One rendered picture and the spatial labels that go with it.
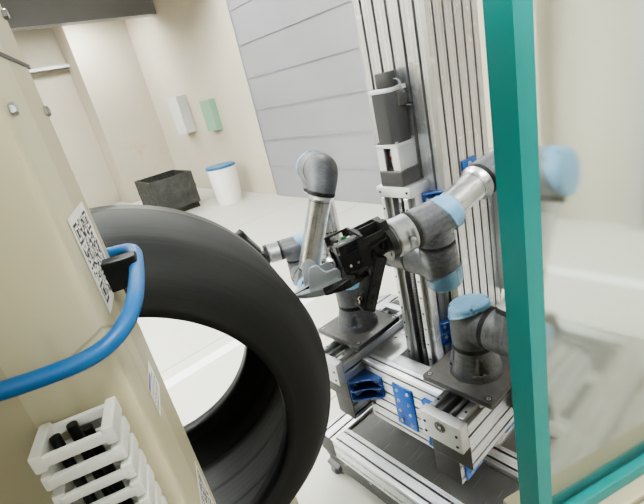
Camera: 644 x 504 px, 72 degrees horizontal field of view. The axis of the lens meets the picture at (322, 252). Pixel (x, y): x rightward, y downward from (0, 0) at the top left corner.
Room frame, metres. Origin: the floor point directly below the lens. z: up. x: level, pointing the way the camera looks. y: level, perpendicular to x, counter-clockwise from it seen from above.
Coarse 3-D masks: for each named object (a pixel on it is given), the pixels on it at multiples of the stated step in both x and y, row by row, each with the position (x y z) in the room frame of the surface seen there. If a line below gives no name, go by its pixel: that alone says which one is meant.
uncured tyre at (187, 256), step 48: (144, 240) 0.53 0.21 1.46; (192, 240) 0.56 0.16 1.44; (240, 240) 0.71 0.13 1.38; (192, 288) 0.51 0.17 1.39; (240, 288) 0.53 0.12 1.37; (288, 288) 0.60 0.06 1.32; (240, 336) 0.51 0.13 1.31; (288, 336) 0.54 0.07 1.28; (240, 384) 0.78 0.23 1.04; (288, 384) 0.52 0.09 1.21; (192, 432) 0.75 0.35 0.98; (240, 432) 0.75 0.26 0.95; (288, 432) 0.52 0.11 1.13; (240, 480) 0.65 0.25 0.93; (288, 480) 0.51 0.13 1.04
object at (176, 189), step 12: (144, 180) 8.01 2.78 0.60; (156, 180) 8.12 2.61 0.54; (168, 180) 7.37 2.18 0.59; (180, 180) 7.48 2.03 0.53; (192, 180) 7.59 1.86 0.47; (144, 192) 7.59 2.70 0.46; (156, 192) 7.23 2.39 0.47; (168, 192) 7.33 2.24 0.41; (180, 192) 7.44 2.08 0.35; (192, 192) 7.55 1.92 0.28; (144, 204) 7.83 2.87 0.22; (156, 204) 7.22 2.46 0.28; (168, 204) 7.29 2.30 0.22; (180, 204) 7.40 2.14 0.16; (192, 204) 7.61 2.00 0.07
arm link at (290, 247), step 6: (300, 234) 1.56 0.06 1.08; (282, 240) 1.54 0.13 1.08; (288, 240) 1.54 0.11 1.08; (294, 240) 1.54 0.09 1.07; (300, 240) 1.53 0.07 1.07; (282, 246) 1.52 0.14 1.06; (288, 246) 1.52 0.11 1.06; (294, 246) 1.52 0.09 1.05; (300, 246) 1.52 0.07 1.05; (282, 252) 1.51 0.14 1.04; (288, 252) 1.52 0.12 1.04; (294, 252) 1.52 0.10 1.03; (300, 252) 1.53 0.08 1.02; (282, 258) 1.52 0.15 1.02; (288, 258) 1.53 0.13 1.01; (294, 258) 1.52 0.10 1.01
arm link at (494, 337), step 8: (504, 296) 0.97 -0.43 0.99; (496, 304) 0.98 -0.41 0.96; (504, 304) 0.95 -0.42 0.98; (496, 312) 0.96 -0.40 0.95; (504, 312) 0.93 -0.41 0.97; (488, 320) 0.97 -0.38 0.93; (496, 320) 0.95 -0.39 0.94; (504, 320) 0.92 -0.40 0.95; (488, 328) 0.95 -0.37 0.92; (496, 328) 0.94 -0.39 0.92; (504, 328) 0.92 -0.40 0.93; (488, 336) 0.94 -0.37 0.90; (496, 336) 0.93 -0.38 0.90; (504, 336) 0.91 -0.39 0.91; (488, 344) 0.94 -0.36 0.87; (496, 344) 0.92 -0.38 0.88; (504, 344) 0.90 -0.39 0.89; (496, 352) 0.93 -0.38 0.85; (504, 352) 0.91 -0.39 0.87
